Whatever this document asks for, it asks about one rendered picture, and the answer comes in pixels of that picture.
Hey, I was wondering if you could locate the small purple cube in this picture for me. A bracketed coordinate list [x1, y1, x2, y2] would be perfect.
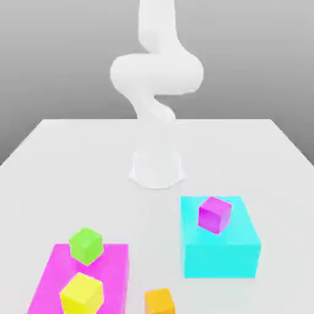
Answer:
[197, 196, 233, 236]

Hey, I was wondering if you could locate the small green cube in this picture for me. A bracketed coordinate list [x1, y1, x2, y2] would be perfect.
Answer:
[68, 227, 104, 266]

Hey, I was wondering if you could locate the small orange cube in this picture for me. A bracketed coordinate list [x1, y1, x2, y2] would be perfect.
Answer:
[144, 288, 176, 314]

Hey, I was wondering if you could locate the small yellow cube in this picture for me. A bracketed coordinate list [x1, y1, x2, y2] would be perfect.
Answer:
[59, 272, 105, 314]

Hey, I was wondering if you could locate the large cyan box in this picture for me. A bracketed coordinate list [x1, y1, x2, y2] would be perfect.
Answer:
[180, 195, 262, 279]

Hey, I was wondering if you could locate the large magenta box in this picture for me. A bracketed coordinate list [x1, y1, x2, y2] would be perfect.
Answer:
[26, 242, 130, 314]

